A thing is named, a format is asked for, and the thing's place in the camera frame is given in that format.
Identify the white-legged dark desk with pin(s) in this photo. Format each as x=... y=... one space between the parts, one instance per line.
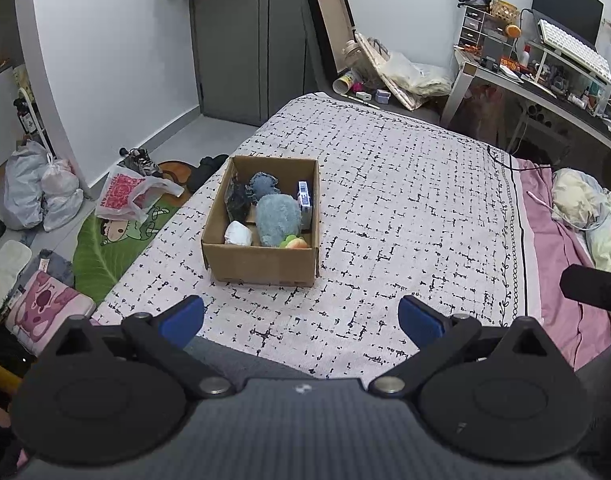
x=545 y=100

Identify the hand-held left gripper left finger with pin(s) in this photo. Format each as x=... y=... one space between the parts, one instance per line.
x=183 y=317

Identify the cardboard box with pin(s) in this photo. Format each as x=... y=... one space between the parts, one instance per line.
x=260 y=265

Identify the floral quilt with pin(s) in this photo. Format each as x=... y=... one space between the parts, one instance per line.
x=578 y=200

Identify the cream tote bag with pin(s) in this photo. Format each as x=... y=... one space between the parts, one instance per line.
x=410 y=75

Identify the clear acrylic desk riser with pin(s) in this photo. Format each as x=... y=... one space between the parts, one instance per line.
x=545 y=67

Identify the small purple box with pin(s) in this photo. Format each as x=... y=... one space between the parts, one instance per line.
x=383 y=96

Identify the wicker basket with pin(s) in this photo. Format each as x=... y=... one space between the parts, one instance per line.
x=504 y=11

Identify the black monitor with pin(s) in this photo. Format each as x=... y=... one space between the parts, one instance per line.
x=568 y=0

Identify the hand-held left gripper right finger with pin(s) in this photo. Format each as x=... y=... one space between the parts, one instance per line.
x=420 y=320

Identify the green cartoon rug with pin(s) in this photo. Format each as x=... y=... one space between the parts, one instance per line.
x=100 y=260

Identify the paper cup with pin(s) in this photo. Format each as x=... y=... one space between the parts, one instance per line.
x=345 y=82

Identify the grey door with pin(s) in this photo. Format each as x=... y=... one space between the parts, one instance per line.
x=245 y=45

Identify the blue fluffy plush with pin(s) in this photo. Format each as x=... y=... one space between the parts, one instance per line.
x=278 y=217

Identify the black sequin pouch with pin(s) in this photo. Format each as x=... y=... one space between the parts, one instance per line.
x=240 y=200

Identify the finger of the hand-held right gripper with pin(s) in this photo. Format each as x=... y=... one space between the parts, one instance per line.
x=590 y=287

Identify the pink plush cushion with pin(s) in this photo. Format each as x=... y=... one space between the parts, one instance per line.
x=45 y=305

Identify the grey-blue octopus plush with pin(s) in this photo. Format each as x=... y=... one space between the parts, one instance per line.
x=264 y=185

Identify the grey sneakers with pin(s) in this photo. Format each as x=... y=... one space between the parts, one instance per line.
x=140 y=162

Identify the red white plastic bag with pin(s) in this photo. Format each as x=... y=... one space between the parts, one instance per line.
x=117 y=192

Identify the pink bed sheet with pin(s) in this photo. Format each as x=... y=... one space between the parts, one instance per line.
x=555 y=270

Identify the burger plush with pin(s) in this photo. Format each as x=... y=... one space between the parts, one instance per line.
x=295 y=243

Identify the white soft ball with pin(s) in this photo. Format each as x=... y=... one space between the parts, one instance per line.
x=239 y=234

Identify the white keyboard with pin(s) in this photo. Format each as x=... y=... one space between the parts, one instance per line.
x=575 y=47

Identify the dark bottle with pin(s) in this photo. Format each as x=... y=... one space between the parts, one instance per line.
x=27 y=117

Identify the grey plastic bag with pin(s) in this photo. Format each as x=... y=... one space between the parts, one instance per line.
x=22 y=185

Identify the black picture frame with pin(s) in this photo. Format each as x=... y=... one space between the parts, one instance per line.
x=330 y=15

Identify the person's grey pants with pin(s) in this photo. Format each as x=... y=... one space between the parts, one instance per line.
x=245 y=360

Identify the black shoes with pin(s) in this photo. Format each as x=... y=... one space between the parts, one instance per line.
x=208 y=167

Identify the white floor towel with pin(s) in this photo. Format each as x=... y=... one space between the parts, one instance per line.
x=5 y=270

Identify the orange round lamp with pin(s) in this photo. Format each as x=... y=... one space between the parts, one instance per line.
x=512 y=30

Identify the white bottle red cap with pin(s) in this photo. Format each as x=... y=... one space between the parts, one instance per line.
x=524 y=56

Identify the small drawer organizer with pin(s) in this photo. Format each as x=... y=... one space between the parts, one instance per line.
x=471 y=27

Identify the brown round object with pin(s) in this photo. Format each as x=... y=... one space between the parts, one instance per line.
x=178 y=171

